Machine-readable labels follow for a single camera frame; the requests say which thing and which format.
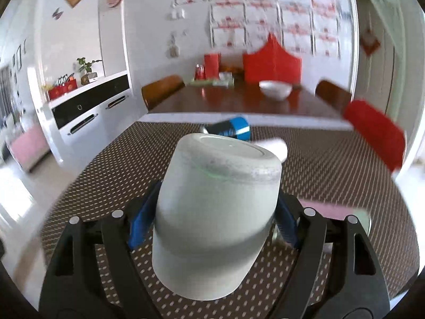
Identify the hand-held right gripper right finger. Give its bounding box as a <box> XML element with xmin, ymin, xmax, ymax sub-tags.
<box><xmin>266</xmin><ymin>191</ymin><xmax>390</xmax><ymax>319</ymax></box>

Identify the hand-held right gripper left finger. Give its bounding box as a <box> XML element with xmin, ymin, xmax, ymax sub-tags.
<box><xmin>39</xmin><ymin>183</ymin><xmax>163</xmax><ymax>319</ymax></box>

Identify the grey white cup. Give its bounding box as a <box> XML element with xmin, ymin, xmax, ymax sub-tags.
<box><xmin>151</xmin><ymin>133</ymin><xmax>283</xmax><ymax>301</ymax></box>

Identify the pink flat pad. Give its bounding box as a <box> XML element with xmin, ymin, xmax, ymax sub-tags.
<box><xmin>297</xmin><ymin>199</ymin><xmax>372</xmax><ymax>223</ymax></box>

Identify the white cylinder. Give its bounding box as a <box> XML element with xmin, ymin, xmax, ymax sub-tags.
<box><xmin>256</xmin><ymin>138</ymin><xmax>289</xmax><ymax>164</ymax></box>

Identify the blue and black can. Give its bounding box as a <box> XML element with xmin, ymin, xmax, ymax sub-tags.
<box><xmin>200</xmin><ymin>116</ymin><xmax>251</xmax><ymax>141</ymax></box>

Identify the white sideboard cabinet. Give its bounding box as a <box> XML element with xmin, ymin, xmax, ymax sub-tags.
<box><xmin>36</xmin><ymin>70</ymin><xmax>131</xmax><ymax>164</ymax></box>

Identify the red chair cover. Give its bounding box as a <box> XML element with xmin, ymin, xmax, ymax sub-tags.
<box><xmin>343</xmin><ymin>100</ymin><xmax>407</xmax><ymax>173</ymax></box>

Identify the dark wooden dining table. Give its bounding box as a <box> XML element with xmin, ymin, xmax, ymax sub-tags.
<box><xmin>146</xmin><ymin>82</ymin><xmax>346</xmax><ymax>119</ymax></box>

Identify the white bowl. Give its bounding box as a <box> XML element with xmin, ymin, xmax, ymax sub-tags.
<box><xmin>259</xmin><ymin>80</ymin><xmax>293</xmax><ymax>100</ymax></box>

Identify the brown wooden chair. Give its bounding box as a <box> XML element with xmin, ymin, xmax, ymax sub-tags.
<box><xmin>315</xmin><ymin>80</ymin><xmax>352</xmax><ymax>114</ymax></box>
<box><xmin>141</xmin><ymin>75</ymin><xmax>186</xmax><ymax>110</ymax></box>

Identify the pink bench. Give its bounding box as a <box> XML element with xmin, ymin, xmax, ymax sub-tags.
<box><xmin>9</xmin><ymin>124</ymin><xmax>51</xmax><ymax>173</ymax></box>

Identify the red box with utensils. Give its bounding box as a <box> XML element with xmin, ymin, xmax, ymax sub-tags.
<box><xmin>48</xmin><ymin>80</ymin><xmax>78</xmax><ymax>100</ymax></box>

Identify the green flat box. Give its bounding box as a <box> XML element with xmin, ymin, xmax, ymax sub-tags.
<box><xmin>190</xmin><ymin>72</ymin><xmax>236</xmax><ymax>89</ymax></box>

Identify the red pointed cushion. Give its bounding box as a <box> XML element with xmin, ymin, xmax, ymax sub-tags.
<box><xmin>242</xmin><ymin>33</ymin><xmax>303</xmax><ymax>85</ymax></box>

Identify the potted green plant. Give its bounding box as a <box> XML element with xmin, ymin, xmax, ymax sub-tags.
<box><xmin>77</xmin><ymin>57</ymin><xmax>103</xmax><ymax>85</ymax></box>

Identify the red carton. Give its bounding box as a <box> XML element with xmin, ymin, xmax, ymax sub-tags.
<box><xmin>203</xmin><ymin>53</ymin><xmax>222</xmax><ymax>80</ymax></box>

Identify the red door ornament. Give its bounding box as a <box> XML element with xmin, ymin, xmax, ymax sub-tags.
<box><xmin>360</xmin><ymin>28</ymin><xmax>381</xmax><ymax>57</ymax></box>

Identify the wall of red-white certificates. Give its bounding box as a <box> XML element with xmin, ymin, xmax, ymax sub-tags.
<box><xmin>174</xmin><ymin>0</ymin><xmax>341</xmax><ymax>58</ymax></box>

